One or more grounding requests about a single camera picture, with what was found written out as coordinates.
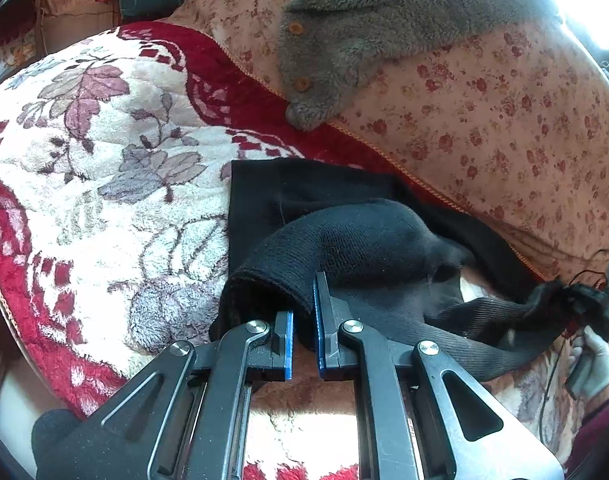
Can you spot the black pants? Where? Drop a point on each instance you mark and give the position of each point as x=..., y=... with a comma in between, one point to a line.
x=409, y=269

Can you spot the floral red white blanket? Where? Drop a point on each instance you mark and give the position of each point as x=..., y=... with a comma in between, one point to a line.
x=116, y=160

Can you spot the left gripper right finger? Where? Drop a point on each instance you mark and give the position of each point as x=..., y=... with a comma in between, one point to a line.
x=420, y=415

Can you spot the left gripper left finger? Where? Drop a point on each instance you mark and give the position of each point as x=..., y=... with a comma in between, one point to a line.
x=183, y=416

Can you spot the pink floral quilt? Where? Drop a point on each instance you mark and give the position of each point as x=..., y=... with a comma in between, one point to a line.
x=511, y=126

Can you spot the right gloved hand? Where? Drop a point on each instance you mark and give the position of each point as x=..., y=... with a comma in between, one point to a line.
x=589, y=365

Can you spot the grey fleece garment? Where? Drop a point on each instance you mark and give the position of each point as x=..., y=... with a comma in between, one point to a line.
x=328, y=49

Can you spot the pink sleeve forearm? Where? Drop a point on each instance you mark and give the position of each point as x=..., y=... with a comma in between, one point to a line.
x=593, y=425

